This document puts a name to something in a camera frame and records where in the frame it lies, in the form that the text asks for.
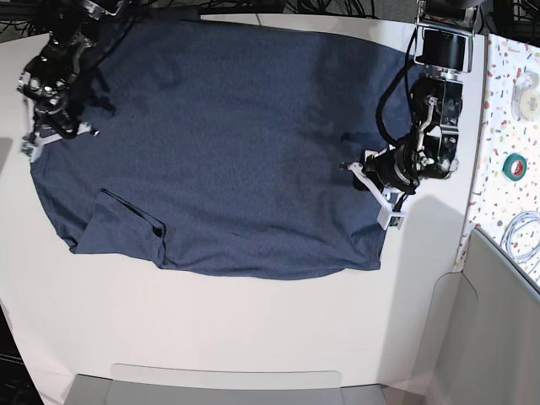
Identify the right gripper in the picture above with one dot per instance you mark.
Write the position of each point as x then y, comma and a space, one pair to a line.
42, 125

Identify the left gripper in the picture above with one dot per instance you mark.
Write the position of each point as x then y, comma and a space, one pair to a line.
389, 169

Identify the dark blue t-shirt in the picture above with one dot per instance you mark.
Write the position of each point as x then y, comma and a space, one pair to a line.
223, 154

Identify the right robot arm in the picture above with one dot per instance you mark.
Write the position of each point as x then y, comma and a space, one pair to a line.
46, 81

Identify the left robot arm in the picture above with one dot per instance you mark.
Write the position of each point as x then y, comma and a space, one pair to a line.
439, 50

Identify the terrazzo patterned side table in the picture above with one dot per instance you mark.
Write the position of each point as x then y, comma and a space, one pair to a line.
508, 212

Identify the green tape roll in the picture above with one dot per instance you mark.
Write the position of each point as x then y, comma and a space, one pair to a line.
514, 167

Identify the clear tape dispenser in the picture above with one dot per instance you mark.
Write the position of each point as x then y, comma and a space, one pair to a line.
525, 97

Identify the grey chair right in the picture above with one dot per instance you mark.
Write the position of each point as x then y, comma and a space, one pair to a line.
481, 340

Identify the grey chair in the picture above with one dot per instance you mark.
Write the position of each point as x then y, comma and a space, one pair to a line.
481, 340
134, 384

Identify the grey chair bottom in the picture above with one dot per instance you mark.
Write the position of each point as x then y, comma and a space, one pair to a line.
134, 384

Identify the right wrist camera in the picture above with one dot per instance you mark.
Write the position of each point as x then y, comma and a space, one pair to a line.
32, 150

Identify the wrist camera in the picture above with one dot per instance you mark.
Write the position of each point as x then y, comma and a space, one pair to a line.
32, 150
388, 219

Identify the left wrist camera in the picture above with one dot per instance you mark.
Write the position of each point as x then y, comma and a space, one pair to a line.
388, 219

